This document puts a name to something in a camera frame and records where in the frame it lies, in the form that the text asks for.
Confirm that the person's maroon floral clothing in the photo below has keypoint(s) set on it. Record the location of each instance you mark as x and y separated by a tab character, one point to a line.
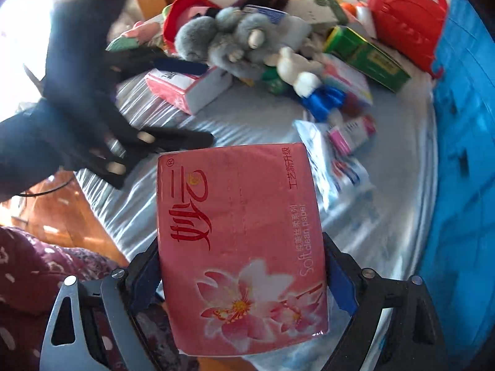
27	278

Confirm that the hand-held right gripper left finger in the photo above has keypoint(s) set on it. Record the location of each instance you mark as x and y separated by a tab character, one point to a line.
147	278

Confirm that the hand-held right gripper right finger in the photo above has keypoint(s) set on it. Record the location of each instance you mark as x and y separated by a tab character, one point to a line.
340	282

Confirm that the blue and white tissue pack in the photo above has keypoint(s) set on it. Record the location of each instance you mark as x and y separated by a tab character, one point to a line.
332	170

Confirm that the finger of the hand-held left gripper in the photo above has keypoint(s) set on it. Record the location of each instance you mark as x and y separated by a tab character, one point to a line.
181	67
174	139

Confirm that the person's left forearm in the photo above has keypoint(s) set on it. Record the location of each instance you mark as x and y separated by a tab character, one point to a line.
23	147

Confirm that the blue plastic crate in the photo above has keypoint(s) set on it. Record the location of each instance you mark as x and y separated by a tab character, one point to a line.
464	162

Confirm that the pink and white medicine box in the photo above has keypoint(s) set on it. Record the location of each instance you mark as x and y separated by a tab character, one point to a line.
352	135

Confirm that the pink and white tissue box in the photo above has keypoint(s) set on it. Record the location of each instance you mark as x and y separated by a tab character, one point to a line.
185	89

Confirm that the pink floral tissue pack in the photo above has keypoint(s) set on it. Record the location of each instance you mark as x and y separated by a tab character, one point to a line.
239	247

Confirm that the green cardboard box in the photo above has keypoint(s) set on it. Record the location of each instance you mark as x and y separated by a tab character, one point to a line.
367	60

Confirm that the dark maroon plush toy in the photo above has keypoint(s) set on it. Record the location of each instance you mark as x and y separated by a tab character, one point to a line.
267	0

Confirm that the white plastic bottle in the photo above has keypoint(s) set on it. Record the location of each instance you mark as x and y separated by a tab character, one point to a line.
363	19

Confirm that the grey plush koala toy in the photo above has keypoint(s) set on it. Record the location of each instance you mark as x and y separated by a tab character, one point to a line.
239	38

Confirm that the white plush toy blue bow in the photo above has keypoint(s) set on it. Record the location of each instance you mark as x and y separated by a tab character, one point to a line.
301	73

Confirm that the red round container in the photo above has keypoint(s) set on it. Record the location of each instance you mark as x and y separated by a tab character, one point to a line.
178	15

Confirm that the red plastic basket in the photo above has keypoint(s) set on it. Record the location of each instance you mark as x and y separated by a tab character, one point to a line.
406	19

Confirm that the colourful striped packet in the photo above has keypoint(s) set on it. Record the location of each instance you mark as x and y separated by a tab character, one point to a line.
348	81

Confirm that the wooden desktop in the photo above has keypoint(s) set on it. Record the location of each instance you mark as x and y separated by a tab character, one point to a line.
65	220

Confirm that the white box green print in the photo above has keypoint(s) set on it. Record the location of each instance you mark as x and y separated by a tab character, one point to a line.
315	11

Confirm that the green and pink floral packet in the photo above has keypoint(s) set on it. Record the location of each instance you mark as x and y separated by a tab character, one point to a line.
133	36

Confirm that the white box blue print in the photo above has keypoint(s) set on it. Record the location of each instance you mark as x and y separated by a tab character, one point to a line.
267	13

